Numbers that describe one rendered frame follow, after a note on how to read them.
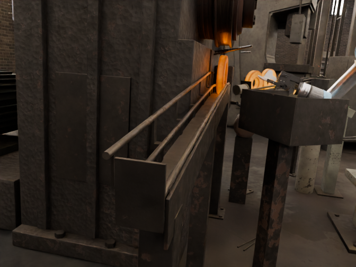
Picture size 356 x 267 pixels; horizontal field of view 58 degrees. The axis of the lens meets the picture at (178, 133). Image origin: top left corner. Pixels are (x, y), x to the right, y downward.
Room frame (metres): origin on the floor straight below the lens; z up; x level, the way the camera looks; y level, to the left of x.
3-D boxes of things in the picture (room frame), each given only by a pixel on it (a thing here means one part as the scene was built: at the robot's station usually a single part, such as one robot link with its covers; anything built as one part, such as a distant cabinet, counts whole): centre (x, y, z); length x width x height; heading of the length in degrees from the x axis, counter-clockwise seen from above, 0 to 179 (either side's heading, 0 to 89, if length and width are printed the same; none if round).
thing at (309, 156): (2.09, -0.89, 0.26); 0.12 x 0.12 x 0.52
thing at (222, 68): (1.58, -0.20, 0.75); 0.18 x 0.03 x 0.18; 167
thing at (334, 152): (2.10, -1.05, 0.31); 0.24 x 0.16 x 0.62; 168
